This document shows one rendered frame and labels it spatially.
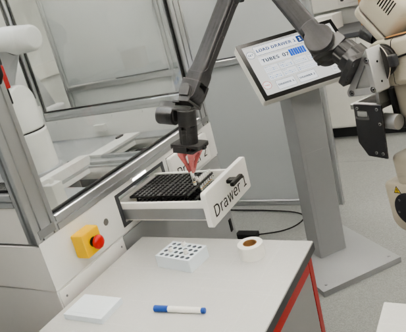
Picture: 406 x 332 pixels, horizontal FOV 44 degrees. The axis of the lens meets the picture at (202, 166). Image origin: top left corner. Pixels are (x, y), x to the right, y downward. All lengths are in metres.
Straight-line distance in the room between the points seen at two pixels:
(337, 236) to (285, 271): 1.45
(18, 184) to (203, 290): 0.54
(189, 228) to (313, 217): 0.84
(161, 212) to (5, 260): 0.46
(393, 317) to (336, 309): 1.32
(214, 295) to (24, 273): 0.55
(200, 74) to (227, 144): 1.99
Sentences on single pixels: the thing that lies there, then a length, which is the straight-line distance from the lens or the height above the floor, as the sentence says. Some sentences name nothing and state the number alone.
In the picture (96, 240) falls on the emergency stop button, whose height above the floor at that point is 0.89.
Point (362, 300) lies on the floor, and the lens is 2.45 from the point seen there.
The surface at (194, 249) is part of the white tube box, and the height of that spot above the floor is 0.80.
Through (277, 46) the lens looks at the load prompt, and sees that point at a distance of 2.38.
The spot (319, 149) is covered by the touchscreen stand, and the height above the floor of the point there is 0.62.
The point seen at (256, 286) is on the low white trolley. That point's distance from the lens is 1.25.
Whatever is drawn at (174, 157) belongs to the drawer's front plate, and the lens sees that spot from 1.83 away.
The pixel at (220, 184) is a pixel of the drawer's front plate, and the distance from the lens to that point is 1.48.
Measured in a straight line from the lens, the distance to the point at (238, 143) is 3.41.
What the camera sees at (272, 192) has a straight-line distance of 3.47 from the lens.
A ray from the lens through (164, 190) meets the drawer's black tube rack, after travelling 1.60.
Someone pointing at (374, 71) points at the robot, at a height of 1.17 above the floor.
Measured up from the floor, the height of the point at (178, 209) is 0.87.
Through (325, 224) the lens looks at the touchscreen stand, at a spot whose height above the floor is 0.22.
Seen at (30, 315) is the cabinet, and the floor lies 0.70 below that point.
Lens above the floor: 1.43
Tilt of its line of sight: 18 degrees down
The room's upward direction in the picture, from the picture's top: 14 degrees counter-clockwise
